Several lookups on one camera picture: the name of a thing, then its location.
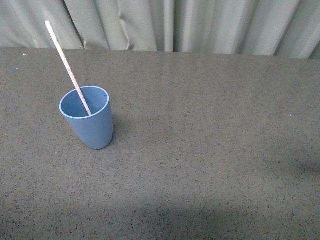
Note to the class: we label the blue plastic cup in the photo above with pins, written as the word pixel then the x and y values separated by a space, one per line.
pixel 95 130

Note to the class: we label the grey-green curtain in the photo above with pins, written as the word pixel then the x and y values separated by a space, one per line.
pixel 287 28

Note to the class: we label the beige speckled chopstick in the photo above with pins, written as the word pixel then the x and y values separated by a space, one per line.
pixel 67 66

